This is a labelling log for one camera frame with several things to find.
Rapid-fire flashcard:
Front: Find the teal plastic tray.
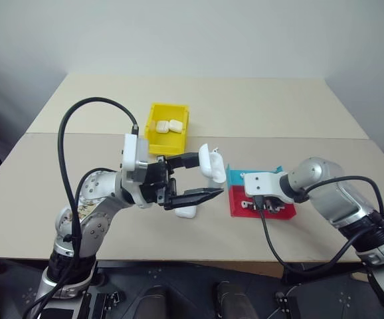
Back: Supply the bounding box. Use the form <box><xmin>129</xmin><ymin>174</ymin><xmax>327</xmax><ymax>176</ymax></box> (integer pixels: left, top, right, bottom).
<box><xmin>225</xmin><ymin>162</ymin><xmax>284</xmax><ymax>187</ymax></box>

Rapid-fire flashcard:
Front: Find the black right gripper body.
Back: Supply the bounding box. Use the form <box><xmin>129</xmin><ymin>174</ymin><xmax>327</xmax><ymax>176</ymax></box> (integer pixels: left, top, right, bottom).
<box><xmin>257</xmin><ymin>195</ymin><xmax>286</xmax><ymax>211</ymax></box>

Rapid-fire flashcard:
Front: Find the red plastic tray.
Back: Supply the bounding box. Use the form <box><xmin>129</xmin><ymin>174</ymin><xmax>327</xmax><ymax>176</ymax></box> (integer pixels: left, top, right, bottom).
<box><xmin>228</xmin><ymin>184</ymin><xmax>297</xmax><ymax>221</ymax></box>

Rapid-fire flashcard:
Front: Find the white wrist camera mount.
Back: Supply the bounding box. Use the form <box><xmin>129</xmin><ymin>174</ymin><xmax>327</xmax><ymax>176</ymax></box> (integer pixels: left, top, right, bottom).
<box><xmin>121</xmin><ymin>132</ymin><xmax>151</xmax><ymax>173</ymax></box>
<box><xmin>243</xmin><ymin>170</ymin><xmax>285</xmax><ymax>201</ymax></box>

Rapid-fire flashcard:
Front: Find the yellow plastic bin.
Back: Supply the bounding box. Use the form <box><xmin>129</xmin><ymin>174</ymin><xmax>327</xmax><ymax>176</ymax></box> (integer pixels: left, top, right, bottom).
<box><xmin>144</xmin><ymin>102</ymin><xmax>191</xmax><ymax>156</ymax></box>

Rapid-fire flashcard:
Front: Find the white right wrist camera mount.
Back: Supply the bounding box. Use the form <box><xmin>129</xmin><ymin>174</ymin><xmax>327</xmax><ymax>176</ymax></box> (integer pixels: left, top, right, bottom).
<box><xmin>243</xmin><ymin>170</ymin><xmax>285</xmax><ymax>201</ymax></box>

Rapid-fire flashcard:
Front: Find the black hinged bracket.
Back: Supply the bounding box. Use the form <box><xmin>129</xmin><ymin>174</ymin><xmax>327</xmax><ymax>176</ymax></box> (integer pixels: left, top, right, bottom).
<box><xmin>274</xmin><ymin>291</ymin><xmax>302</xmax><ymax>319</ymax></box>
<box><xmin>78</xmin><ymin>290</ymin><xmax>122</xmax><ymax>319</ymax></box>

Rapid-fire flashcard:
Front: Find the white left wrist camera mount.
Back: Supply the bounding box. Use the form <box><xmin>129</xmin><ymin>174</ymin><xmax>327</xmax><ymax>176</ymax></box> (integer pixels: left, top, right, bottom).
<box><xmin>121</xmin><ymin>132</ymin><xmax>151</xmax><ymax>173</ymax></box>

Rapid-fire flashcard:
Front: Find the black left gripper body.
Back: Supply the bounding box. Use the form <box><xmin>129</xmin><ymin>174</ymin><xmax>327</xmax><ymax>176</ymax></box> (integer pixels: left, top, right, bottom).
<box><xmin>139</xmin><ymin>155</ymin><xmax>180</xmax><ymax>210</ymax></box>

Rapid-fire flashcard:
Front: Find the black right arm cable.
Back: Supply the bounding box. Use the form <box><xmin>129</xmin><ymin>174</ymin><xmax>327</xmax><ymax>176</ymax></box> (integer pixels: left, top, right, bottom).
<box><xmin>254</xmin><ymin>175</ymin><xmax>384</xmax><ymax>275</ymax></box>

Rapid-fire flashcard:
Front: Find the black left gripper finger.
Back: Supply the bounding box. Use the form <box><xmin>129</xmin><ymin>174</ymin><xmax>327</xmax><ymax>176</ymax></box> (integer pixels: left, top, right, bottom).
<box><xmin>165</xmin><ymin>152</ymin><xmax>202</xmax><ymax>171</ymax></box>
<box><xmin>163</xmin><ymin>187</ymin><xmax>225</xmax><ymax>211</ymax></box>

